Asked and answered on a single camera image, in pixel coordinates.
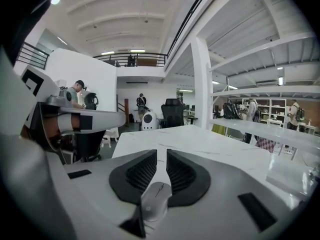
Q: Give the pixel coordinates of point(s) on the black office chair left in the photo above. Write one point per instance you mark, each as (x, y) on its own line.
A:
(87, 144)

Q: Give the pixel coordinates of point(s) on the black backpack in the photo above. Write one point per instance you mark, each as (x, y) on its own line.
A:
(231, 110)

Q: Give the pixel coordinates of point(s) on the black mesh office chair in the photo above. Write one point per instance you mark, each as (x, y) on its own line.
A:
(172, 114)

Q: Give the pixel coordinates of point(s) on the grey gripper-mounted camera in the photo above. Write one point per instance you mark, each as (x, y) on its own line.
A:
(57, 100)

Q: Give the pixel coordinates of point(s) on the white storage shelf unit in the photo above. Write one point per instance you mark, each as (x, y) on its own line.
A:
(275, 109)

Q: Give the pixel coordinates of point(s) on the white ornate chair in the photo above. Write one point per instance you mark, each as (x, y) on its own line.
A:
(108, 137)

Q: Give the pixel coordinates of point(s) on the white shelf rack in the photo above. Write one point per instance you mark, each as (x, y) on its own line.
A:
(250, 129)

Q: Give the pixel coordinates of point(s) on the yellow-green chair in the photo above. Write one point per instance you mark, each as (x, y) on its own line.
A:
(218, 130)

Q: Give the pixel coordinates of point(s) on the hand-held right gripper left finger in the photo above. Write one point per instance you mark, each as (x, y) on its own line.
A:
(100, 196)

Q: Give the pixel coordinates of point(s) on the white pillar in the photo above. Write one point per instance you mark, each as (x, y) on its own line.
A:
(201, 96)

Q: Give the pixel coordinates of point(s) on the brown wooden stair post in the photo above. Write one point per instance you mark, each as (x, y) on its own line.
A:
(126, 111)

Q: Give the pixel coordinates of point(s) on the grey computer mouse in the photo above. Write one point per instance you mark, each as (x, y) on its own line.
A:
(155, 204)

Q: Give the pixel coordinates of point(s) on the black wall air vent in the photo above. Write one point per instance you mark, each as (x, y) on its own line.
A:
(137, 82)

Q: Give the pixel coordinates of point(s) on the black balcony railing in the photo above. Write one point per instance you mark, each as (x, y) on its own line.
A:
(140, 55)

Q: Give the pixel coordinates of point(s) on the person's left hand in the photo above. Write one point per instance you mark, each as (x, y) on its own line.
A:
(51, 130)

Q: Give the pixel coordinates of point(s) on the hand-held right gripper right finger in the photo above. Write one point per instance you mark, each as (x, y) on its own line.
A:
(225, 196)

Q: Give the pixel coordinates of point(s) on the white rounded robot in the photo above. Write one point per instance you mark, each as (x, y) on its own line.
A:
(149, 125)

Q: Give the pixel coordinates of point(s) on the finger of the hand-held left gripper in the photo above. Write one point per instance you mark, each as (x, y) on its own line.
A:
(107, 120)

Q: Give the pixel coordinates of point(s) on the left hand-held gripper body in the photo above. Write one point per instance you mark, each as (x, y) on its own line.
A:
(37, 81)

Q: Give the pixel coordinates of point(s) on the checkered chair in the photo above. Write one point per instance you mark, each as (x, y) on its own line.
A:
(265, 144)

